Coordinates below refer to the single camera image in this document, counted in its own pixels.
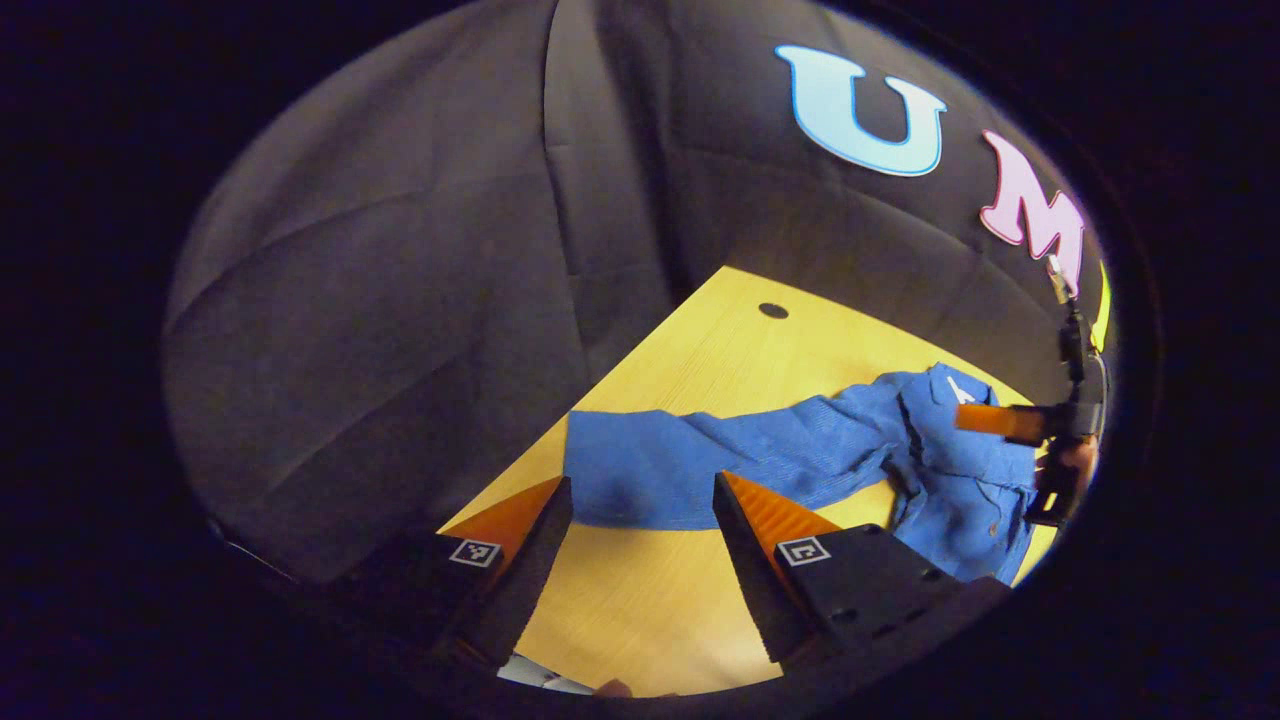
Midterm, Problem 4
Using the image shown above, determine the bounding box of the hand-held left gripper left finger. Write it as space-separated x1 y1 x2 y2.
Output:
330 477 575 671

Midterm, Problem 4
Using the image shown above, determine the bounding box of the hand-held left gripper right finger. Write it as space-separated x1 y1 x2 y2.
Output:
712 472 1013 669

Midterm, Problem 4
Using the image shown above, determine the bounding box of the blue corduroy shirt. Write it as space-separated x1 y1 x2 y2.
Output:
563 362 1043 587

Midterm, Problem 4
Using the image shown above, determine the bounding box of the black backdrop cloth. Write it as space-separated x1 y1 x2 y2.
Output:
163 0 1116 586

